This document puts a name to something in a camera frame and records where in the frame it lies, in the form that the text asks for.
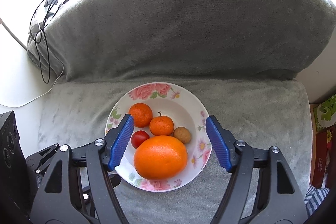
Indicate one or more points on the small mandarin with stem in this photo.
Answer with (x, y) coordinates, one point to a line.
(161, 125)

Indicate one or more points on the small mandarin back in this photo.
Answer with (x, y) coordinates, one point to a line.
(142, 114)

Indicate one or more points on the floral white ceramic plate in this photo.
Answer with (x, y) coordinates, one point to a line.
(186, 110)

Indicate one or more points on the green printed box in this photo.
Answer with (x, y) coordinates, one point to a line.
(324, 114)

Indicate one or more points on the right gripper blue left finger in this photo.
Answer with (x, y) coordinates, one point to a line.
(117, 140)

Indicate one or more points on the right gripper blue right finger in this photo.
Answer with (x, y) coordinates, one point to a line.
(223, 143)

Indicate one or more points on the grey sofa back cushion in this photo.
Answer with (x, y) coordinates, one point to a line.
(96, 40)

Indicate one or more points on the red cherry tomato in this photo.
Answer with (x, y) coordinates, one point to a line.
(138, 138)

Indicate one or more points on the striped cloth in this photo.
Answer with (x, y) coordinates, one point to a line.
(314, 197)

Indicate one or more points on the large orange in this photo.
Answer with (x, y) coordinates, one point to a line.
(160, 158)

